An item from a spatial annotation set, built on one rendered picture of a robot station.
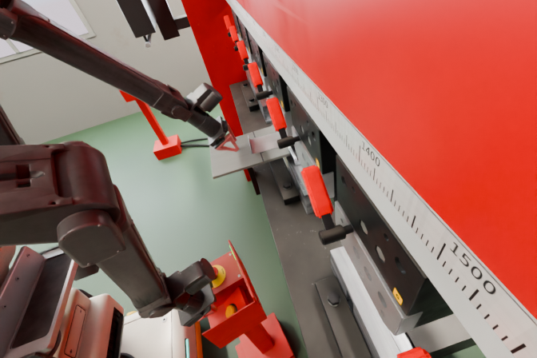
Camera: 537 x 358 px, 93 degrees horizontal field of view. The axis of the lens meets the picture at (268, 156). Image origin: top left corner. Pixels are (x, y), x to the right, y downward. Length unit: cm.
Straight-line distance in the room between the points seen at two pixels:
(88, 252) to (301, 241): 58
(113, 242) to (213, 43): 141
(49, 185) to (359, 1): 27
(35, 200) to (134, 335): 135
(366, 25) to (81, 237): 27
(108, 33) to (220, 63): 234
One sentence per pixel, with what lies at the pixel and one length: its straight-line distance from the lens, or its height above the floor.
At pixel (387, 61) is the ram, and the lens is 18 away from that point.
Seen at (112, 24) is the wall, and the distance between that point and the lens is 379.
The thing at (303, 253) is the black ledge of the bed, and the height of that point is 88.
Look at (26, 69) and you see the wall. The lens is 421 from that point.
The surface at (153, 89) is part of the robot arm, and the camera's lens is 70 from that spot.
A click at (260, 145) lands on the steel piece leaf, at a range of 89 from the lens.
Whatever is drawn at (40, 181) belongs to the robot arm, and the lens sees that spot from 28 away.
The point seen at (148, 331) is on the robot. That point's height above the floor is 28.
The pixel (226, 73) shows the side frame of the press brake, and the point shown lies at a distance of 167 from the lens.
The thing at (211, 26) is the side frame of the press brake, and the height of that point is 122.
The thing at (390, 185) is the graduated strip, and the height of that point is 139.
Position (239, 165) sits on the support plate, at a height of 100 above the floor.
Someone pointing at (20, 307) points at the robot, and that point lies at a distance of 84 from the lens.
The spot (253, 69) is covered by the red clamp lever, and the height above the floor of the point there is 130.
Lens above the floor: 155
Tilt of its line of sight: 41 degrees down
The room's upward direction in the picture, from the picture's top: 15 degrees counter-clockwise
